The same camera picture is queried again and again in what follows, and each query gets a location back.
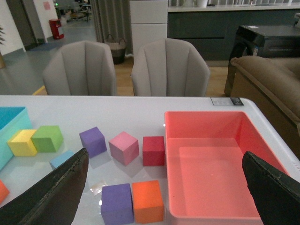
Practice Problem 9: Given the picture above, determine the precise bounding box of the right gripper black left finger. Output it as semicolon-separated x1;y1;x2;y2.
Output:
0;148;89;225

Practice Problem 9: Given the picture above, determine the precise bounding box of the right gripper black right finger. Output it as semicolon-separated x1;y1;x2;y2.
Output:
242;151;300;225

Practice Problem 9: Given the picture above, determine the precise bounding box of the light blue foam block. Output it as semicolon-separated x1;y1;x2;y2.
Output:
50;150;74;171

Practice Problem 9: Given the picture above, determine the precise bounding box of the clear tape piece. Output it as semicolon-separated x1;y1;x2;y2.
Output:
90;180;107;196

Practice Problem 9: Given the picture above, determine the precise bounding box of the left orange foam block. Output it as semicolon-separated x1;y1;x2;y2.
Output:
0;180;10;203

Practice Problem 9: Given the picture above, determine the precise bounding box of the orange foam block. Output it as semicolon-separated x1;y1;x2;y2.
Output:
0;180;10;203
132;180;165;224

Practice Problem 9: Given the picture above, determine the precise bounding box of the near purple foam block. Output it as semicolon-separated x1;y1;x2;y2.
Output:
101;183;134;225

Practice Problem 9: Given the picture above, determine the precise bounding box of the purple foam block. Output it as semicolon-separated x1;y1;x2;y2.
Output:
101;183;134;225
79;127;107;158

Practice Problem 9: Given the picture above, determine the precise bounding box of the green foam block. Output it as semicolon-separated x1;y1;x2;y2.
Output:
31;125;63;153

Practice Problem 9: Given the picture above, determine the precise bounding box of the yellow foam block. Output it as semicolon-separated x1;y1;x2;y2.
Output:
7;129;37;157

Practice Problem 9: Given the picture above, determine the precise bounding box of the far purple foam block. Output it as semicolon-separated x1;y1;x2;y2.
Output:
79;127;107;158

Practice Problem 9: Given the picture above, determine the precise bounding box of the pink plastic bin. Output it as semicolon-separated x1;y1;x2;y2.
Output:
165;111;285;225

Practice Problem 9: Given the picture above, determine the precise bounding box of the pink foam block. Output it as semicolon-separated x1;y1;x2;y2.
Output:
109;131;139;166

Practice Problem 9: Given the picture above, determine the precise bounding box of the teal plastic bin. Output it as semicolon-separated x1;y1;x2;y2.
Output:
0;107;32;170

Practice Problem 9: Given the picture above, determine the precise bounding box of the right orange foam block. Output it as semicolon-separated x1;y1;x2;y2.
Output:
132;180;165;224

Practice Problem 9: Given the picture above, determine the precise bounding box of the red foam block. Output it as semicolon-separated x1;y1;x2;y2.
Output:
142;136;165;166

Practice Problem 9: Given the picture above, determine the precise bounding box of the brown sofa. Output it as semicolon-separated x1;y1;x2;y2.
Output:
230;56;300;157

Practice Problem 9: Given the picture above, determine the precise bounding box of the table label sticker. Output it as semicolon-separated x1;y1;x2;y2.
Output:
210;97;244;106

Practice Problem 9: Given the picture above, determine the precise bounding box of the left grey armchair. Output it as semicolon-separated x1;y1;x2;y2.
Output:
42;40;117;96

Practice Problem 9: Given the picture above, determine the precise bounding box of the grey armchair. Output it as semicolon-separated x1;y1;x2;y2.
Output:
42;40;117;96
131;38;210;97

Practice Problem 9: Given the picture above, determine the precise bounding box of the woven basket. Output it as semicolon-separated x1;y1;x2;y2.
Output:
105;34;127;65

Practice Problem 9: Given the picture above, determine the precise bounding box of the right grey armchair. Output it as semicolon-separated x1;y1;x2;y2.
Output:
131;38;210;97

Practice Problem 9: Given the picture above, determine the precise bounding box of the dark grey counter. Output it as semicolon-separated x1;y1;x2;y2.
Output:
167;4;300;61

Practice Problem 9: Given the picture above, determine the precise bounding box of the grey curtain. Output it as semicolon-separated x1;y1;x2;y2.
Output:
90;0;133;55

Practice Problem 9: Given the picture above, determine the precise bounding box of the white drawer cabinet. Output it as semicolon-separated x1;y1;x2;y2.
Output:
129;0;168;57

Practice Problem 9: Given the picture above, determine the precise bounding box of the white plant pot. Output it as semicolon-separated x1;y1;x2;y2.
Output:
196;0;208;8

